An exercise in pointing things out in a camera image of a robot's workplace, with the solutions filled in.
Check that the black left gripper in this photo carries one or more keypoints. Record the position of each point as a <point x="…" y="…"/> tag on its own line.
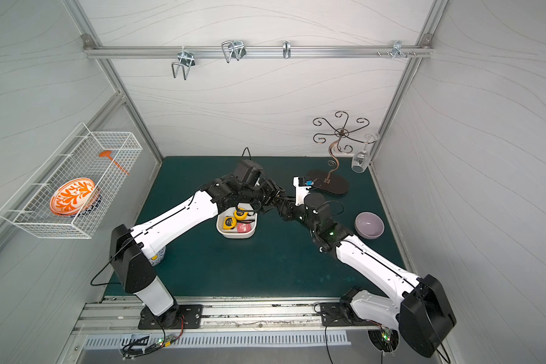
<point x="264" y="191"/>

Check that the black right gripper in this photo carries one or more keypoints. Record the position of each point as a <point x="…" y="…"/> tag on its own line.
<point x="292" y="208"/>

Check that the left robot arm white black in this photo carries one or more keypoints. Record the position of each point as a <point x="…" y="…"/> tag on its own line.
<point x="132" y="248"/>

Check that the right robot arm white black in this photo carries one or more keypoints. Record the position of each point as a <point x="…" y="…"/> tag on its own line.
<point x="418" y="310"/>

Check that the pink tape measure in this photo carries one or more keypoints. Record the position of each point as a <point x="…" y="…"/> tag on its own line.
<point x="245" y="227"/>

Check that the white plastic storage box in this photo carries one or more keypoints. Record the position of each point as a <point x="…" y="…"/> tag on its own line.
<point x="242" y="212"/>

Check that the copper hook stand dark base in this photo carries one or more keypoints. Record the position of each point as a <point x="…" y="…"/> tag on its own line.
<point x="339" y="139"/>

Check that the lavender ceramic bowl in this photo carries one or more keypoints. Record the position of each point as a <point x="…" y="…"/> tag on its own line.
<point x="368" y="225"/>

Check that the clear wine glass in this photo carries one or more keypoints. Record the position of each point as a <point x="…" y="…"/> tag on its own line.
<point x="361" y="158"/>

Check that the blue yellow patterned bowl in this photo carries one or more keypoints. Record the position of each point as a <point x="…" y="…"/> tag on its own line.
<point x="158" y="258"/>

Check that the metal loop hook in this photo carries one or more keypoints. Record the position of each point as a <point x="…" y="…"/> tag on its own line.
<point x="233" y="49"/>

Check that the small metal hook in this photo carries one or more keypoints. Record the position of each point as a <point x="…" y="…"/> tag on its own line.
<point x="286" y="49"/>

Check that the metal double hook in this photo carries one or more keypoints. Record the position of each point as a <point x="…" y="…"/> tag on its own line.
<point x="185" y="61"/>

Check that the orange white patterned plate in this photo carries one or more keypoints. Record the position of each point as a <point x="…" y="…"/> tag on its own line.
<point x="74" y="197"/>

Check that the metal hook right end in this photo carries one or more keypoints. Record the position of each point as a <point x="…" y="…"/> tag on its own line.
<point x="396" y="52"/>

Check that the white perforated vent strip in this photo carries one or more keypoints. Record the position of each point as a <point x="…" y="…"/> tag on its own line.
<point x="317" y="338"/>

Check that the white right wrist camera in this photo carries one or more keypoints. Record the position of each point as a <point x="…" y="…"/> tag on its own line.
<point x="302" y="187"/>

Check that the aluminium top rail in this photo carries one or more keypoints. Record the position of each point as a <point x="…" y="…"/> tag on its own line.
<point x="253" y="52"/>

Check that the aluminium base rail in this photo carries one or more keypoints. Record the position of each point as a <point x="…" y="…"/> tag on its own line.
<point x="120" y="315"/>

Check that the white wire wall basket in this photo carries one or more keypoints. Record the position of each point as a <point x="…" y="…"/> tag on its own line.
<point x="77" y="156"/>

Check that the wired circuit board with leds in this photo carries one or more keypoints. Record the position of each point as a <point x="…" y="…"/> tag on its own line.
<point x="129" y="351"/>

